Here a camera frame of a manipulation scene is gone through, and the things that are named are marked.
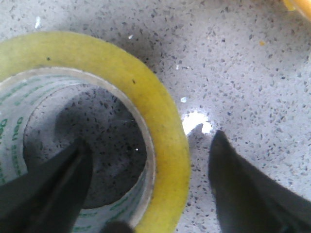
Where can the yellow woven plastic basket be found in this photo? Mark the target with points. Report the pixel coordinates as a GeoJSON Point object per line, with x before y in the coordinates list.
{"type": "Point", "coordinates": [302, 6]}

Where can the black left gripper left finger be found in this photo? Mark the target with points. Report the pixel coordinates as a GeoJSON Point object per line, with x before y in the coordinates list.
{"type": "Point", "coordinates": [49, 198]}

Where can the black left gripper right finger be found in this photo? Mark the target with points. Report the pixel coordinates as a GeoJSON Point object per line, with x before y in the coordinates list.
{"type": "Point", "coordinates": [247, 200]}

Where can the yellow packing tape roll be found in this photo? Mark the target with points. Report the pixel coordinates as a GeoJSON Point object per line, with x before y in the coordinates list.
{"type": "Point", "coordinates": [145, 91]}

